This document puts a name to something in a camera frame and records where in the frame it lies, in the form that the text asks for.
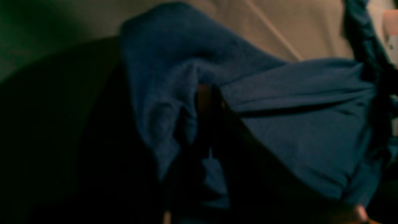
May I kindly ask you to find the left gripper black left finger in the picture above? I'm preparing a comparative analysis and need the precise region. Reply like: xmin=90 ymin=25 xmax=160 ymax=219
xmin=1 ymin=37 xmax=170 ymax=224

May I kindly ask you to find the light blue table cloth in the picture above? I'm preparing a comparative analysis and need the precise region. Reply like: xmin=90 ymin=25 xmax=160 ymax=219
xmin=0 ymin=0 xmax=398 ymax=84

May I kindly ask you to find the dark blue t-shirt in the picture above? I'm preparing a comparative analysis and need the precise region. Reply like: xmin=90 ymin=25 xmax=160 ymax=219
xmin=121 ymin=0 xmax=390 ymax=205

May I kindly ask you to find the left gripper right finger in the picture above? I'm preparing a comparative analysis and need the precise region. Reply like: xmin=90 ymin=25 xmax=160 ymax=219
xmin=196 ymin=85 xmax=370 ymax=224

